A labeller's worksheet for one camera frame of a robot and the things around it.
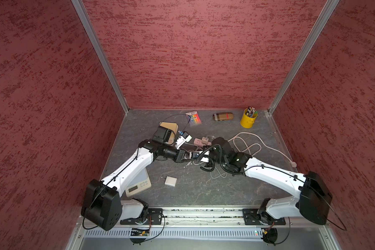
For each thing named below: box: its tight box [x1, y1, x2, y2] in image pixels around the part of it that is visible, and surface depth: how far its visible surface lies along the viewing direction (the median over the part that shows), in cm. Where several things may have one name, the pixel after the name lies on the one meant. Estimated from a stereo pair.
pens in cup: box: [245, 106, 258, 118], surface depth 100 cm
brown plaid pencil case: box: [212, 111, 234, 122], surface depth 116 cm
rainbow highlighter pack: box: [185, 110, 202, 125], surface depth 116 cm
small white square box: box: [164, 176, 178, 188], surface depth 86 cm
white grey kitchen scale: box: [125, 167, 152, 198], surface depth 83 cm
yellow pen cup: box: [240, 107, 258, 129], surface depth 106 cm
